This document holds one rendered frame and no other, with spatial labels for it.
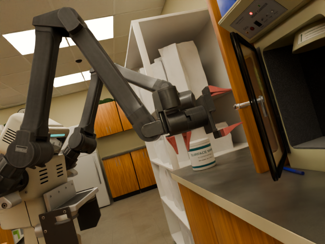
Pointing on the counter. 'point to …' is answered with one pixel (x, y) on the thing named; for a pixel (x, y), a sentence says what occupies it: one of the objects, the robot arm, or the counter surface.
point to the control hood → (233, 13)
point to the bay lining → (299, 91)
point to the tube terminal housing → (277, 30)
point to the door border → (256, 106)
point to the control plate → (258, 11)
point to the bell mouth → (309, 37)
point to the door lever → (241, 105)
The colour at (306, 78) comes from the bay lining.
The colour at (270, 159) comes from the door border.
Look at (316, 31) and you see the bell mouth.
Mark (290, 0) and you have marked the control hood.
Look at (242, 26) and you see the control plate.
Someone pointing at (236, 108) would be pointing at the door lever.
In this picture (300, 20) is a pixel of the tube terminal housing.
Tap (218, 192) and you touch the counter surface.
